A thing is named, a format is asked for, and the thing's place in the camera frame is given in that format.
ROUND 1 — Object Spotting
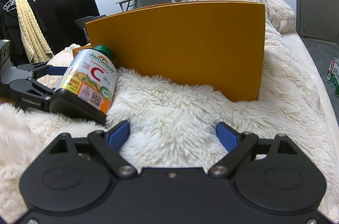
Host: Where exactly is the Jamieson vitamin C bottle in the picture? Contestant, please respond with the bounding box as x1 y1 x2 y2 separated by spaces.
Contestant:
49 46 118 125

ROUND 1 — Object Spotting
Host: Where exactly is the large orange cardboard box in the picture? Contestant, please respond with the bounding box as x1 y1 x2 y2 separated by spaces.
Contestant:
86 1 265 102

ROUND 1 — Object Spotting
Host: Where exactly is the orange box lid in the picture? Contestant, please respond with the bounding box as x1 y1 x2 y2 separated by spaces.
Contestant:
72 43 91 57

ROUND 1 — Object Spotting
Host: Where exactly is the yellow striped hanging towel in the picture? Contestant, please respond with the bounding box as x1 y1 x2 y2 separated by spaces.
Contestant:
15 0 53 63

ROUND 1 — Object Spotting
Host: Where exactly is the dark grey chair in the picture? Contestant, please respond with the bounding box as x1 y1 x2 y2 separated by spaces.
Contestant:
74 14 107 44

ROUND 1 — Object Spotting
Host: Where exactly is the white fluffy fur rug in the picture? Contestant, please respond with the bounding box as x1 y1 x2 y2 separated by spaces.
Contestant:
0 28 339 222

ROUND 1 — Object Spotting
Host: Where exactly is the pack of water bottles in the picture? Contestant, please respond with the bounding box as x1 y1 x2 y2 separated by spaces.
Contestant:
326 58 339 97

